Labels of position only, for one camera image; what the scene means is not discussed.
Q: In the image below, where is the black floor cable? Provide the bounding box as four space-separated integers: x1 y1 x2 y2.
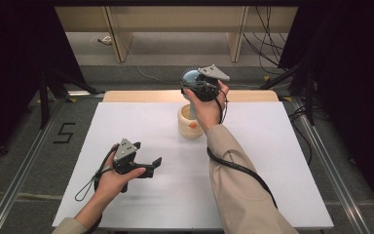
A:
288 105 330 166

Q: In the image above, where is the white table cover board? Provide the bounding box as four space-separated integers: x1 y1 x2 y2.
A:
52 101 335 230

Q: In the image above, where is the cream ribbed cup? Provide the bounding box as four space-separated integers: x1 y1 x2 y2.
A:
177 103 207 140

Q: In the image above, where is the hand-held gripper black cable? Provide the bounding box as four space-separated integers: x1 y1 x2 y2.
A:
74 144 120 234
206 90 279 210

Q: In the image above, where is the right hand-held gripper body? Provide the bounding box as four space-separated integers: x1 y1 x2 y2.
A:
188 63 231 102

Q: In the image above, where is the black curtain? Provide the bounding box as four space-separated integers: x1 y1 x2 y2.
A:
0 0 89 170
277 0 374 222

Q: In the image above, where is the left hand-held gripper black cable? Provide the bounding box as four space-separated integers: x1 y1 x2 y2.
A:
74 144 120 234

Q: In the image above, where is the beige wooden desk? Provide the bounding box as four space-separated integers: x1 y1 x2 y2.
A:
54 5 299 63

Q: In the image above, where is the black metal stand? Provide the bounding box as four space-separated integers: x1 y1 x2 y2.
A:
258 58 316 127

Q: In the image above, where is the bundle of black cables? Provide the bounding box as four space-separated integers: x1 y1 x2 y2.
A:
243 5 293 76

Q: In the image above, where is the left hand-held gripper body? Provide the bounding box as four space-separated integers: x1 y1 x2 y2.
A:
112 137 144 193

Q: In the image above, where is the light blue hairbrush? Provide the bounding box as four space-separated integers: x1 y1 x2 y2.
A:
181 67 204 121

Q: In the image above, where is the aluminium floor rail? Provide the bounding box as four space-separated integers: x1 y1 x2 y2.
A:
290 97 371 234
0 97 66 234

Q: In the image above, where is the wooden table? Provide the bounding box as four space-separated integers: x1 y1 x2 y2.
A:
102 90 280 103

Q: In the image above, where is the person's right hand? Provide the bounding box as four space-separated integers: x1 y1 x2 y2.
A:
184 80 230 135

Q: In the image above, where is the person's left hand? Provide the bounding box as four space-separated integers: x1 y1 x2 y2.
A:
93 144 147 205

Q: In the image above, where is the right hand-held gripper black cable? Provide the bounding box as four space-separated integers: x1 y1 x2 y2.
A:
206 90 279 210

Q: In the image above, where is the black tripod stand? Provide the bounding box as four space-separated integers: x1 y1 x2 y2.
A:
38 64 106 131

